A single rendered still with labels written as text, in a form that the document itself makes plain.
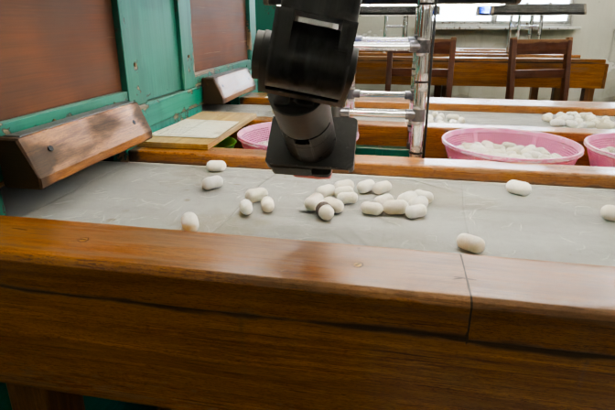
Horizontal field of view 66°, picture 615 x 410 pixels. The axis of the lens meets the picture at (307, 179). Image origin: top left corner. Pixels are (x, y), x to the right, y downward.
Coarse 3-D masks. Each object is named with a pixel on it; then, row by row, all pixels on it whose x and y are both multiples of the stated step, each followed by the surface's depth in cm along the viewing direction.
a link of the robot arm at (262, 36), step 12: (312, 24) 46; (324, 24) 46; (336, 24) 49; (264, 36) 39; (264, 48) 38; (252, 60) 39; (264, 60) 39; (252, 72) 41; (264, 72) 40; (348, 84) 40; (288, 96) 43; (300, 96) 43; (312, 96) 43
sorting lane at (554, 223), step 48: (96, 192) 76; (144, 192) 76; (192, 192) 76; (240, 192) 76; (288, 192) 76; (432, 192) 76; (480, 192) 76; (576, 192) 76; (336, 240) 60; (384, 240) 60; (432, 240) 60; (528, 240) 60; (576, 240) 60
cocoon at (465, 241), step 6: (462, 234) 57; (468, 234) 57; (462, 240) 57; (468, 240) 56; (474, 240) 56; (480, 240) 56; (462, 246) 57; (468, 246) 56; (474, 246) 56; (480, 246) 55; (474, 252) 56; (480, 252) 56
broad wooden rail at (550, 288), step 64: (0, 256) 51; (64, 256) 50; (128, 256) 50; (192, 256) 50; (256, 256) 50; (320, 256) 50; (384, 256) 50; (448, 256) 50; (0, 320) 54; (64, 320) 53; (128, 320) 51; (192, 320) 49; (256, 320) 48; (320, 320) 46; (384, 320) 45; (448, 320) 44; (512, 320) 42; (576, 320) 41; (64, 384) 56; (128, 384) 54; (192, 384) 52; (256, 384) 50; (320, 384) 49; (384, 384) 47; (448, 384) 46; (512, 384) 45; (576, 384) 43
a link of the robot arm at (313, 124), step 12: (276, 96) 45; (276, 108) 45; (288, 108) 45; (300, 108) 44; (312, 108) 44; (324, 108) 46; (276, 120) 48; (288, 120) 45; (300, 120) 45; (312, 120) 45; (324, 120) 47; (288, 132) 48; (300, 132) 47; (312, 132) 47
